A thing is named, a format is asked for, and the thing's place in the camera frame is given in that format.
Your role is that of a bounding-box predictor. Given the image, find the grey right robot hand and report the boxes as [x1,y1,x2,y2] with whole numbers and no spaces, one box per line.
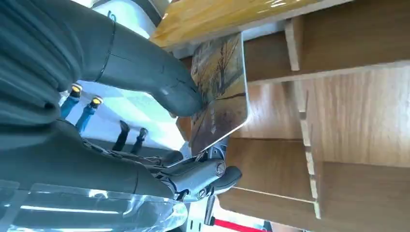
[0,0,243,203]

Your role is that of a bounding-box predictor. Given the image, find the clear plastic wrap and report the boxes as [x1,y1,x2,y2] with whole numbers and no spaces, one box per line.
[0,180,189,232]

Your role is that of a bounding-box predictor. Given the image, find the wooden compartment box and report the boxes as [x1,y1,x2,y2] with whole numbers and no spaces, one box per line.
[149,0,410,232]

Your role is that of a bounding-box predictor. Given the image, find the red barrier strap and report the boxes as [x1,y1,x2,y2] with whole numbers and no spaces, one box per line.
[213,218,267,232]

